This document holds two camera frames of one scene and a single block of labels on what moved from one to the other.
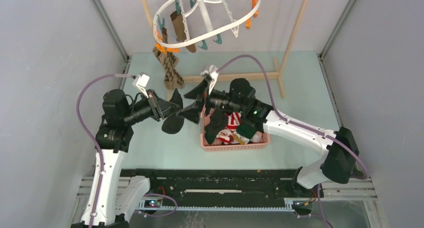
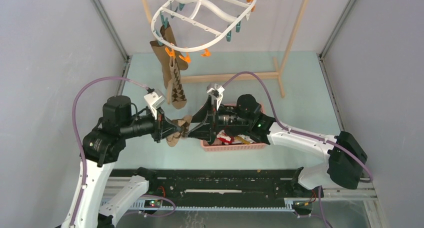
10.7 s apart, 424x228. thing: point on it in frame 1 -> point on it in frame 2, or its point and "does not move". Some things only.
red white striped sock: x=225 y=135 does not move
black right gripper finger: x=199 y=91 -> x=206 y=114
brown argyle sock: x=173 y=80 -> x=172 y=139
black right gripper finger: x=192 y=112 -> x=204 y=131
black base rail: x=189 y=189 does not move
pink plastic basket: x=261 y=140 does not move
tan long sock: x=179 y=30 -> x=167 y=34
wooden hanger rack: x=266 y=76 does not move
